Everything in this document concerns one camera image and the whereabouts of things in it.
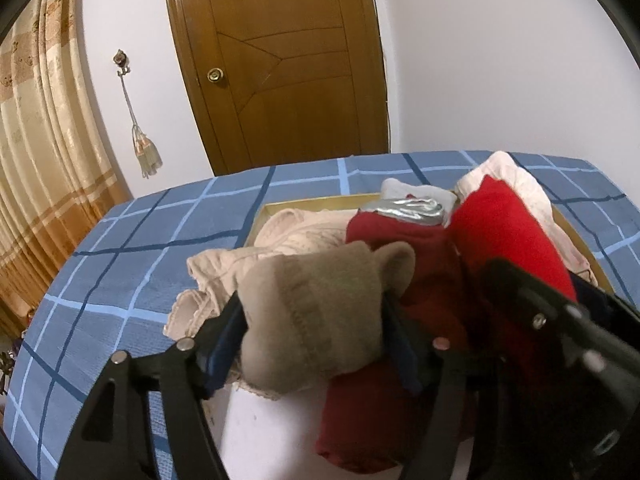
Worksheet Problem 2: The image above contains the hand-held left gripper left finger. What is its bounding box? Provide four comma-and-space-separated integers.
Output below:
55, 292, 248, 480

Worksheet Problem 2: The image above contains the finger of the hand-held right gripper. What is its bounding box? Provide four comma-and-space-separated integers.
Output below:
572, 279, 640, 343
479, 258, 640, 411

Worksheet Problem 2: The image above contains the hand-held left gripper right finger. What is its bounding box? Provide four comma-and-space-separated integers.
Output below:
382, 295, 501, 480

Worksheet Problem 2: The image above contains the dark red grey-waistband underwear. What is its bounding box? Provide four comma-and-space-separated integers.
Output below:
315, 197, 483, 476

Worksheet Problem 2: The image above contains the tan knit sock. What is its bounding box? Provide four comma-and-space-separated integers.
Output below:
235, 241, 417, 396

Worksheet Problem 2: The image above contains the bright red underwear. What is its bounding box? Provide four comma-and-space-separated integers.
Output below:
447, 177, 578, 356

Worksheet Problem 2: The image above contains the beige lace underwear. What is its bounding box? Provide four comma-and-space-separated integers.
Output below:
162, 209, 362, 402

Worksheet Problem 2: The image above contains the light grey underwear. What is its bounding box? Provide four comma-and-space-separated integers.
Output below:
380, 177, 458, 211

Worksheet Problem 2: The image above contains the blue plaid tablecloth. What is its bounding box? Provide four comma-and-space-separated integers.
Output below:
2, 150, 640, 480

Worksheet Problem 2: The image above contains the beige curtain tassel tieback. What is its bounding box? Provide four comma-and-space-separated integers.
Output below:
120, 75, 164, 180

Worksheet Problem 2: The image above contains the beige patterned curtain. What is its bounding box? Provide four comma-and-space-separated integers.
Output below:
0, 0, 133, 341

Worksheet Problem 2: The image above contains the brown wooden door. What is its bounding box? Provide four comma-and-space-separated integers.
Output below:
161, 0, 391, 176

